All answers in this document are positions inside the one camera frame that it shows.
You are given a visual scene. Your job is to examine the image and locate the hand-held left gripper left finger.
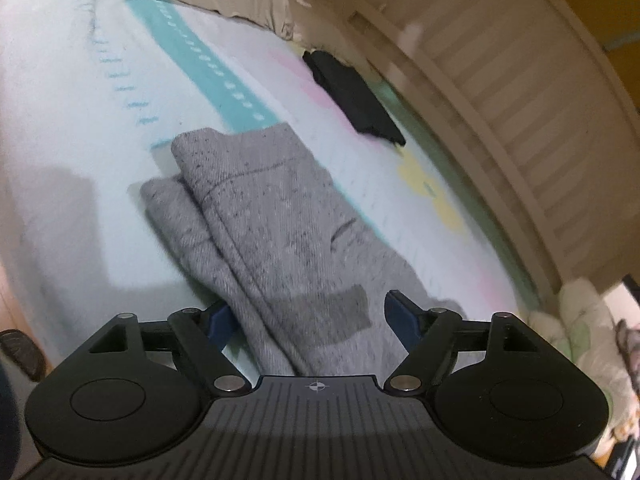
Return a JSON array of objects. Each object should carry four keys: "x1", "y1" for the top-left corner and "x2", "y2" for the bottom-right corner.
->
[{"x1": 50, "y1": 300, "x2": 248, "y2": 396}]

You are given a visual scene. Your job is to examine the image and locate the black folded garment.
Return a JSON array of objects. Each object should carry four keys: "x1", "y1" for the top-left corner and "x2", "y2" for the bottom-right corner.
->
[{"x1": 302, "y1": 49, "x2": 407, "y2": 148}]

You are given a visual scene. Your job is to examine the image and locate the dark slipper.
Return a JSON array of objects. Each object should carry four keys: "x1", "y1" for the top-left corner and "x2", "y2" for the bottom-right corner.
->
[{"x1": 0, "y1": 329, "x2": 47, "y2": 382}]

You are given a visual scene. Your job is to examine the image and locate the purple patterned cloth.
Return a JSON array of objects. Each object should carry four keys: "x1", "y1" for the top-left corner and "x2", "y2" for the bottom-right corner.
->
[{"x1": 615, "y1": 317, "x2": 640, "y2": 377}]

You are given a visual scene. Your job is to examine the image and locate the cream floral quilt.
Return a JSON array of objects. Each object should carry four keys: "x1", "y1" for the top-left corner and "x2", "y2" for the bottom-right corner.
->
[{"x1": 529, "y1": 279, "x2": 640, "y2": 461}]

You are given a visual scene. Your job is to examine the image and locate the grey pants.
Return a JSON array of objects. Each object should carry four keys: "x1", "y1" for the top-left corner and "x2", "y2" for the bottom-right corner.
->
[{"x1": 140, "y1": 122, "x2": 468, "y2": 376}]

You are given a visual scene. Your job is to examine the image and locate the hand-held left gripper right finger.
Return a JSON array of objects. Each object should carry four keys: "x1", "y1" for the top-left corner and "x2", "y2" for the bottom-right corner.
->
[{"x1": 384, "y1": 289, "x2": 576, "y2": 396}]

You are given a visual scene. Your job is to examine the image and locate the slatted wooden headboard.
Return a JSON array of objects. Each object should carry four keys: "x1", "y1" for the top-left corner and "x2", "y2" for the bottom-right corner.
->
[{"x1": 345, "y1": 0, "x2": 640, "y2": 301}]

